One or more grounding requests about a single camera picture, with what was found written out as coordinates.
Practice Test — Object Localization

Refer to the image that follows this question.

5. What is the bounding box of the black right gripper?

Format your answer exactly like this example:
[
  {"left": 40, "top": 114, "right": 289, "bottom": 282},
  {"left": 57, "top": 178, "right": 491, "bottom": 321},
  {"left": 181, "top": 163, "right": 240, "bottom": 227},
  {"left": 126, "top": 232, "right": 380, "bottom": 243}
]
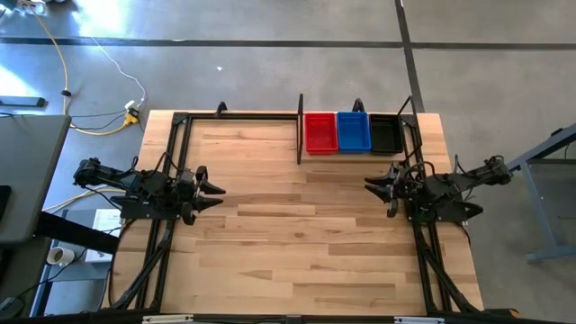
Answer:
[{"left": 364, "top": 175, "right": 413, "bottom": 220}]

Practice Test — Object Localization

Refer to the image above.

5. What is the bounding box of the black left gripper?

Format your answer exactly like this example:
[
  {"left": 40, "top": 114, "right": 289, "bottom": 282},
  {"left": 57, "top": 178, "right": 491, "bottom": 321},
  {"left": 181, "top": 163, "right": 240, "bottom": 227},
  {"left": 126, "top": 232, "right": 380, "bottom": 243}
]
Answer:
[{"left": 174, "top": 178, "right": 226, "bottom": 226}]

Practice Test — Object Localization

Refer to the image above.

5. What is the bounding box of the black plastic slotted basket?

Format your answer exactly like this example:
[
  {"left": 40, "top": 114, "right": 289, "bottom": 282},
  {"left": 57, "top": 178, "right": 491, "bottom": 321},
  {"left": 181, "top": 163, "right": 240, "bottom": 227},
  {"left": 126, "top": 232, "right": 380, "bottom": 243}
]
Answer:
[{"left": 368, "top": 112, "right": 405, "bottom": 156}]

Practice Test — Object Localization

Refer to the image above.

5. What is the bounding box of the blue plastic slotted basket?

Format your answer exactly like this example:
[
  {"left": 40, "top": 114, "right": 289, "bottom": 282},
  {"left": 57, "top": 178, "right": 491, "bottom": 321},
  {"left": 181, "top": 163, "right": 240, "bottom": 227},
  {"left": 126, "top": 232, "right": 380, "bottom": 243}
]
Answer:
[{"left": 336, "top": 111, "right": 373, "bottom": 155}]

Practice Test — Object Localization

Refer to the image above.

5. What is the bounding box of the red plastic slotted basket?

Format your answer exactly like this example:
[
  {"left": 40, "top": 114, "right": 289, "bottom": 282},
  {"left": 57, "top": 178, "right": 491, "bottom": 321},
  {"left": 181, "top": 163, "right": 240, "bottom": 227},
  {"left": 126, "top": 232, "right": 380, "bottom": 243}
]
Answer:
[{"left": 304, "top": 112, "right": 339, "bottom": 156}]

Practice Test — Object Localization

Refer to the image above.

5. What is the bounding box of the white plastic strip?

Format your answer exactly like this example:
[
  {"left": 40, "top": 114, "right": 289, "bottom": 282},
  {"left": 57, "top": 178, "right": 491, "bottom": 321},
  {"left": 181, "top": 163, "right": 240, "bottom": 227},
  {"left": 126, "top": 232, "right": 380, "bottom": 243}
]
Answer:
[
  {"left": 142, "top": 314, "right": 194, "bottom": 324},
  {"left": 393, "top": 316, "right": 446, "bottom": 324}
]

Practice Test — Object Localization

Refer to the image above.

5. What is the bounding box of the black desk leg beam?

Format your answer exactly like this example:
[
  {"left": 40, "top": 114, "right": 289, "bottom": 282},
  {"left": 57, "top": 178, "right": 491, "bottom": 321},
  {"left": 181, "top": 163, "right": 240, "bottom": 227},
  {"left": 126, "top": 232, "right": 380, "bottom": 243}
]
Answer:
[{"left": 35, "top": 211, "right": 121, "bottom": 256}]

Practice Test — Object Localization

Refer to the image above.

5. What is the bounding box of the white cup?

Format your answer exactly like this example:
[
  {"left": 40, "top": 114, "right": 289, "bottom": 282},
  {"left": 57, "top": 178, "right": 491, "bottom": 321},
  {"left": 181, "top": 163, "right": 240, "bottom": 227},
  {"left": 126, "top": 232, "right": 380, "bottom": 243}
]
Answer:
[{"left": 46, "top": 246, "right": 77, "bottom": 267}]

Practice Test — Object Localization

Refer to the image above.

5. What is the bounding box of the grey desk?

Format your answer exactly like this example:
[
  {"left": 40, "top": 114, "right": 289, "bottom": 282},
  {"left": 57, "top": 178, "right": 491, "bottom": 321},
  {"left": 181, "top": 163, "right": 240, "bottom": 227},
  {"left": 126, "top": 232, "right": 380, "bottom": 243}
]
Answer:
[{"left": 0, "top": 114, "right": 72, "bottom": 247}]

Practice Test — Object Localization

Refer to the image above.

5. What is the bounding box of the black flat bar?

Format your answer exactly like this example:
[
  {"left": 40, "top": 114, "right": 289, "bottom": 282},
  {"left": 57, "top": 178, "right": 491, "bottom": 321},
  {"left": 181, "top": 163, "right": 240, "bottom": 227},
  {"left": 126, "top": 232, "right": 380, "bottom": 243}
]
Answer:
[{"left": 0, "top": 95, "right": 47, "bottom": 109}]

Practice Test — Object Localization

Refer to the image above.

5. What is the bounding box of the dark grey floor device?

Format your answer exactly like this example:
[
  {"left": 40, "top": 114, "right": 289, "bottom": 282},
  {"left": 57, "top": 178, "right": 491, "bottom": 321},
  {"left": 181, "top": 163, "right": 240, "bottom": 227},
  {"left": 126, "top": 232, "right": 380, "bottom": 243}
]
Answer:
[{"left": 0, "top": 295, "right": 24, "bottom": 320}]

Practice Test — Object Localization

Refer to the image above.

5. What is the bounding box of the black metal rig frame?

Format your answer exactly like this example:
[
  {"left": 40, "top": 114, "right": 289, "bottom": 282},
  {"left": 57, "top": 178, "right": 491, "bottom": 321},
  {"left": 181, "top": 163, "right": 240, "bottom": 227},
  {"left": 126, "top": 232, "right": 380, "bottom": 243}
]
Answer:
[{"left": 102, "top": 101, "right": 518, "bottom": 324}]

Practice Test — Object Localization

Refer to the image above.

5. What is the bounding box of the wooden shelf with black frame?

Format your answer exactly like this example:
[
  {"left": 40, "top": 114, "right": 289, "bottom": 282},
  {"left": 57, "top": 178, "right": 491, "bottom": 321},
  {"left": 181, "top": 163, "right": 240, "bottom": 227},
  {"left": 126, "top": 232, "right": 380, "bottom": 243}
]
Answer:
[{"left": 295, "top": 93, "right": 427, "bottom": 167}]

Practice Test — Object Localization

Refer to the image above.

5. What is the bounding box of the pale yellow cable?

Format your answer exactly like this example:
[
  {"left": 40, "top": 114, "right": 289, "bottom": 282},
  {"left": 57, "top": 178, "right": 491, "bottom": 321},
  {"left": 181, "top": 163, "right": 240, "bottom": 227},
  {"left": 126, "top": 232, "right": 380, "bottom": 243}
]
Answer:
[{"left": 42, "top": 181, "right": 132, "bottom": 213}]

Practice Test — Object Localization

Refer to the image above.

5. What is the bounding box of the white floor cable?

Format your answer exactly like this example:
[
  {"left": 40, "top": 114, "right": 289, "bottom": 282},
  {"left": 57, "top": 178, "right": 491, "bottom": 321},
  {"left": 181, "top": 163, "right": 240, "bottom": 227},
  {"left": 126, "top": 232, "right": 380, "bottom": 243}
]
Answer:
[{"left": 89, "top": 35, "right": 148, "bottom": 109}]

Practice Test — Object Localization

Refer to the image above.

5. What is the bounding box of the grey-blue table leg frame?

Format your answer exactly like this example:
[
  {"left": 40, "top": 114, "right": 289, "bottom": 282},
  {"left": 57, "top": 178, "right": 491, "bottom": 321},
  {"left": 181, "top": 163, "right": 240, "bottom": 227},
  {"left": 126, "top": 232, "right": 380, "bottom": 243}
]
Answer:
[{"left": 508, "top": 121, "right": 576, "bottom": 266}]

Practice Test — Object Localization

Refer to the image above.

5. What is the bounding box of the yellow floor cable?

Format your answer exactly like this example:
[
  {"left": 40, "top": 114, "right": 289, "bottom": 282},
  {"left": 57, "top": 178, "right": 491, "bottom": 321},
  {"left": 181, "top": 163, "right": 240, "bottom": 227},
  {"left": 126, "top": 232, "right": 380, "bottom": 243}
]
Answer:
[{"left": 26, "top": 2, "right": 131, "bottom": 136}]

